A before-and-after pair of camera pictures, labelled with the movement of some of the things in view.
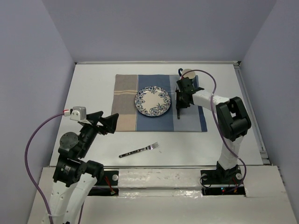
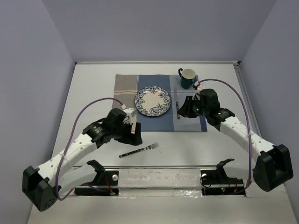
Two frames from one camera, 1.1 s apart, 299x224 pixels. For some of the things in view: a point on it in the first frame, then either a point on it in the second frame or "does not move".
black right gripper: x=179 y=104 -> x=185 y=110
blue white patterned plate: x=152 y=101 does not move
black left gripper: x=110 y=122 -> x=135 y=139
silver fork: x=149 y=147 does not move
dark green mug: x=190 y=74 does not move
